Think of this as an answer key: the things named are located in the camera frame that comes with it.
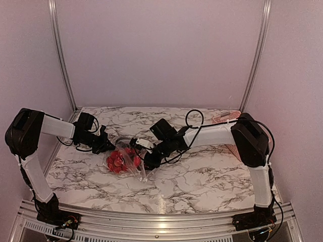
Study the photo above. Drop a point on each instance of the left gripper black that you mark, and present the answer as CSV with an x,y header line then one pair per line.
x,y
103,143

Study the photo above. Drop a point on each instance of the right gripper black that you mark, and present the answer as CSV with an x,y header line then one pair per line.
x,y
149,160

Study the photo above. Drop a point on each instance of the clear zip top bag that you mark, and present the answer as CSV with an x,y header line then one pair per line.
x,y
120,160

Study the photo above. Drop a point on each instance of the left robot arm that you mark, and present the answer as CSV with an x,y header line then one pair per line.
x,y
22,138

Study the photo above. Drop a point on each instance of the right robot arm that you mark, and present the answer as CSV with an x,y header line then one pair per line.
x,y
250,138

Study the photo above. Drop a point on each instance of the red fake tomato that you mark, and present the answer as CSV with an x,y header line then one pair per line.
x,y
136,161

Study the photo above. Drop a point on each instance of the pink plastic basket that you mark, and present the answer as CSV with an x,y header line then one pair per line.
x,y
223,118

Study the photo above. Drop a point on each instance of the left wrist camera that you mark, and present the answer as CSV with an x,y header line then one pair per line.
x,y
102,131

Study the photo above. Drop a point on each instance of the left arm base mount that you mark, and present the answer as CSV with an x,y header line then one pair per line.
x,y
64,219

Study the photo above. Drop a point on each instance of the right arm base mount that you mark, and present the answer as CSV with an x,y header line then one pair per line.
x,y
252,220

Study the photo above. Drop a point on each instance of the aluminium front rail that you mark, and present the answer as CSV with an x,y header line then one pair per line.
x,y
100,225

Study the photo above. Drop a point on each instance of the left aluminium frame post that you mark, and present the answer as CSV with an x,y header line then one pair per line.
x,y
59,48

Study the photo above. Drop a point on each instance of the aluminium frame post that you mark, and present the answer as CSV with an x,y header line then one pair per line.
x,y
265,19
59,48

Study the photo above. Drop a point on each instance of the right aluminium frame post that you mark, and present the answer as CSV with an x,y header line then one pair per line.
x,y
265,19

